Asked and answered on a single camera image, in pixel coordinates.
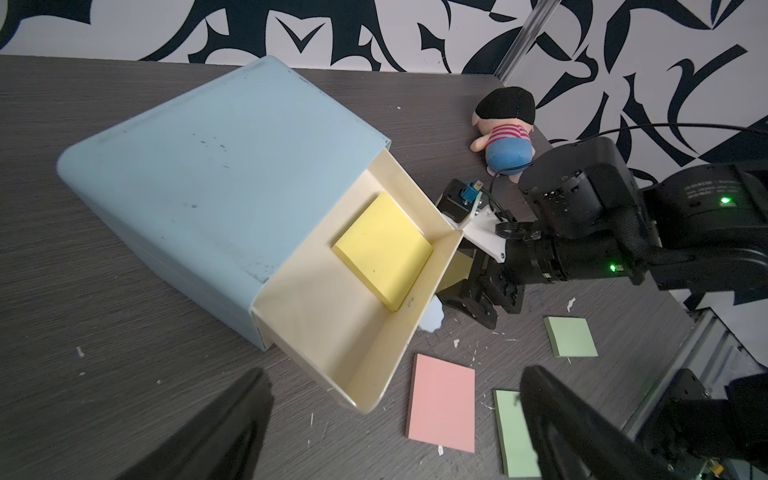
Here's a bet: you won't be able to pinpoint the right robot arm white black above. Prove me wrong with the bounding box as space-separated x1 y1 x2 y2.
437 132 767 479

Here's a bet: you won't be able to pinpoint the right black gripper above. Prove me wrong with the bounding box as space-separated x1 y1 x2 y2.
440 222 646 330

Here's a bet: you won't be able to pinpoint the green sticky note pad right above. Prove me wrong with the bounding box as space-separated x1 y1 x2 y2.
544 316 598 358

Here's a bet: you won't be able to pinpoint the cream top drawer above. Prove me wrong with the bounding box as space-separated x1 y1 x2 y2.
251 150 463 414

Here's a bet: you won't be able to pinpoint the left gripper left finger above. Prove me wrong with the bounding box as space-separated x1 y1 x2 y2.
119 368 274 479

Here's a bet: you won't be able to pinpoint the green sticky note pad left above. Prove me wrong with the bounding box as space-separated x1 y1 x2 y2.
493 390 541 478

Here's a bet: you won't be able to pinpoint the yellow sticky note pad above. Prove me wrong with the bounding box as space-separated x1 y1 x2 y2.
332 193 433 312

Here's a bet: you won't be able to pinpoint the light blue drawer cabinet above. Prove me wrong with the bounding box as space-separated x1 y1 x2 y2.
56 56 391 349

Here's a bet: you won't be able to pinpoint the green sticky note pad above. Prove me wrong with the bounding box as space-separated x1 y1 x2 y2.
544 316 598 358
493 390 541 478

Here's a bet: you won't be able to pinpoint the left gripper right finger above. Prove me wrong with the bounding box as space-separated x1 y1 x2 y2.
520 365 678 479

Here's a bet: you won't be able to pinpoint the pink sticky note pad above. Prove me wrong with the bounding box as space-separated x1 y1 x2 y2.
405 354 476 453

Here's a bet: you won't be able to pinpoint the plush doll blue pants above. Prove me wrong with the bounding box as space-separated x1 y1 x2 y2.
469 86 537 178

